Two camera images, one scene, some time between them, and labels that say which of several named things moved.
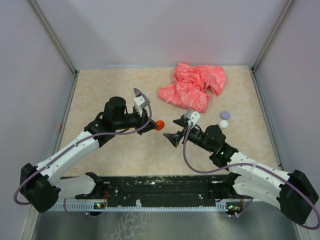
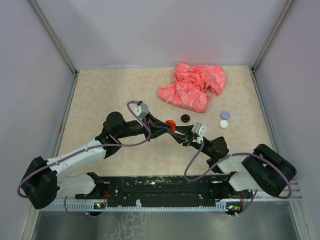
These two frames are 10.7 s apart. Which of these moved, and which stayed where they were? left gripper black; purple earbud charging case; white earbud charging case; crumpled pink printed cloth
Moved: left gripper black
Stayed: crumpled pink printed cloth; white earbud charging case; purple earbud charging case
